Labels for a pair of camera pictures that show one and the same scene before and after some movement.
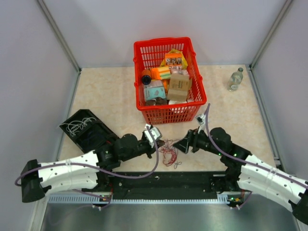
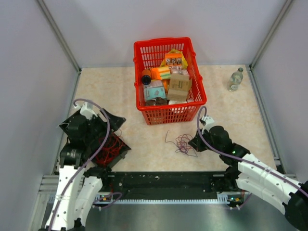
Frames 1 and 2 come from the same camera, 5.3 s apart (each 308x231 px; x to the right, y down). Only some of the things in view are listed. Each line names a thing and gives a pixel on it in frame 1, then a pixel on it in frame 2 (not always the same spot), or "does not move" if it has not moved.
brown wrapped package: x=157 y=101 does not move
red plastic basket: x=149 y=53 does not move
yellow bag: x=184 y=63 does not move
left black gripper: x=151 y=151 → x=115 y=121
